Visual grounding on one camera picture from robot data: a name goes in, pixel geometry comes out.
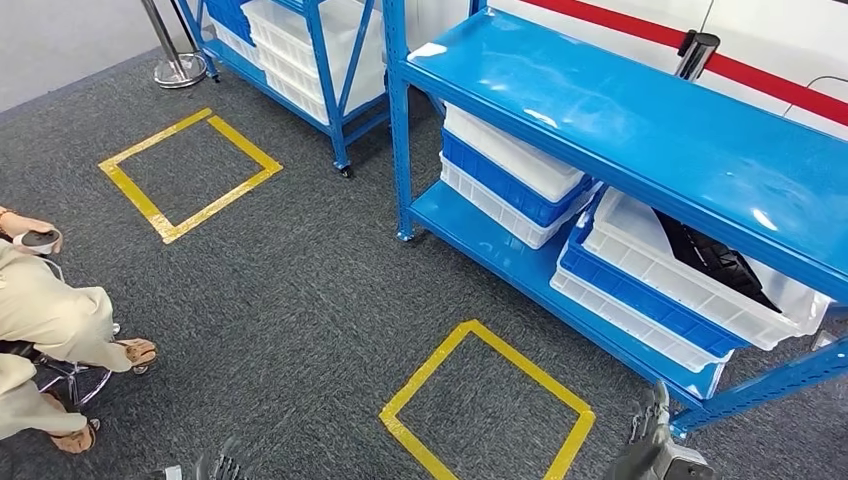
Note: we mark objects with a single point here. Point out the right wrist camera pale box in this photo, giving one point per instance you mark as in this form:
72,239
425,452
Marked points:
686,467

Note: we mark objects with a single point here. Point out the black ribbed plastic part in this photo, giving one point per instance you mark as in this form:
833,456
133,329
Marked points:
715,258

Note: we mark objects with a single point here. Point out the person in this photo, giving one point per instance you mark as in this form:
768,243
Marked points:
46,318

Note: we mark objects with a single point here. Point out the chrome stool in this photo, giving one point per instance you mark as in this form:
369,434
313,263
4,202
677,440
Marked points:
66,378

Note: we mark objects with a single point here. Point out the yellow floor tape square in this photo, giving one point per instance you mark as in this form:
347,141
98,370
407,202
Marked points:
424,378
132,192

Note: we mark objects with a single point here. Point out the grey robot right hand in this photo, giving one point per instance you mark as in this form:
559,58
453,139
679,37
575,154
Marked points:
646,424

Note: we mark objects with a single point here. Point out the blue metal shelf rack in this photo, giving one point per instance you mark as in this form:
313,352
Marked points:
334,99
629,119

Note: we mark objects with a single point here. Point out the chrome stanchion with round base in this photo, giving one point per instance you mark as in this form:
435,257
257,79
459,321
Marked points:
175,69

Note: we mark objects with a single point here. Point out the chrome black stanchion post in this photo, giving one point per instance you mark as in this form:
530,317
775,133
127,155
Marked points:
696,56

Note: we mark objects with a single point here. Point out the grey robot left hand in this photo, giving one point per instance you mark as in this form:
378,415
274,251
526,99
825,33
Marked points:
222,464

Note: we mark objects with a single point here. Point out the black handheld controller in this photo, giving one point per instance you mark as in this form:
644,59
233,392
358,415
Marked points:
38,242

